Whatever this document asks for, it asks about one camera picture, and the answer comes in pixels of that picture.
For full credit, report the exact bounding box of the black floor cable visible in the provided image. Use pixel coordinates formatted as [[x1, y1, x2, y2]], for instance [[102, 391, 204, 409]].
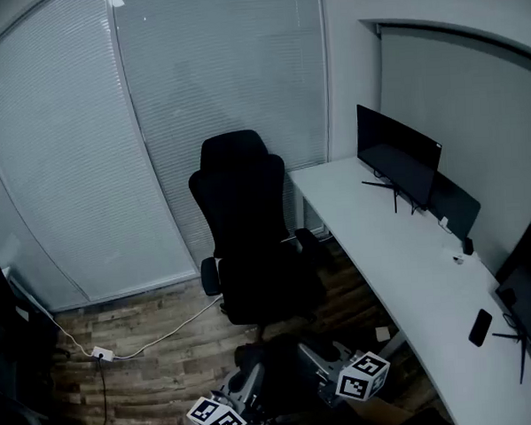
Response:
[[84, 357, 110, 425]]

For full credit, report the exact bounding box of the brown cardboard box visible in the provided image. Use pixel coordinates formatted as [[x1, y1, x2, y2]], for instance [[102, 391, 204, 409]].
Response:
[[345, 392, 415, 425]]

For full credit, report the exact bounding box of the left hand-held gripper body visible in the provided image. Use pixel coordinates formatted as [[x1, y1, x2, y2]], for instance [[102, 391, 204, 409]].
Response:
[[184, 384, 261, 425]]

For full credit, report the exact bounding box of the narrow white window blind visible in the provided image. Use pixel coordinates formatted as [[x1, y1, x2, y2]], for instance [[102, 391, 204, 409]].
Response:
[[112, 0, 338, 260]]

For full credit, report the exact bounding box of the black monitor with thin stand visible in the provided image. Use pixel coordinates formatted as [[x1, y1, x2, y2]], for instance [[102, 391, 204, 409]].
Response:
[[355, 99, 447, 217]]

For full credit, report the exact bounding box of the black office chair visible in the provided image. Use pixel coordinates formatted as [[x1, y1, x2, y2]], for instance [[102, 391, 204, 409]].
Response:
[[185, 125, 331, 345]]

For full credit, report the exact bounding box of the wide white window blind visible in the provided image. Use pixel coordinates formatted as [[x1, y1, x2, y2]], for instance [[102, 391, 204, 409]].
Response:
[[0, 0, 200, 316]]

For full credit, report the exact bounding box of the black smartphone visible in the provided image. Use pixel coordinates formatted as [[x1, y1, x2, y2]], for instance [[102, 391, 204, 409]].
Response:
[[467, 308, 496, 348]]

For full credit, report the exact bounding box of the long white power cable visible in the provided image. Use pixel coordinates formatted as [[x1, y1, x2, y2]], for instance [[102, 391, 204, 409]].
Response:
[[109, 293, 225, 362]]

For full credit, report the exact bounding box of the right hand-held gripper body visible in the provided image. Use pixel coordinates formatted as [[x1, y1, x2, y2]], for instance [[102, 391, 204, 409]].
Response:
[[316, 349, 393, 405]]

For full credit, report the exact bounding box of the white desk leg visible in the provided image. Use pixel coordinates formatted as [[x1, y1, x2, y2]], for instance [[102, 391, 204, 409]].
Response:
[[293, 182, 308, 232]]

